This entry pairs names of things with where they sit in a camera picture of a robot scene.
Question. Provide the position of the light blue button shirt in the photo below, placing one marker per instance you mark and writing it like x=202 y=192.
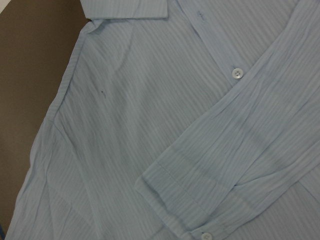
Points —
x=181 y=120

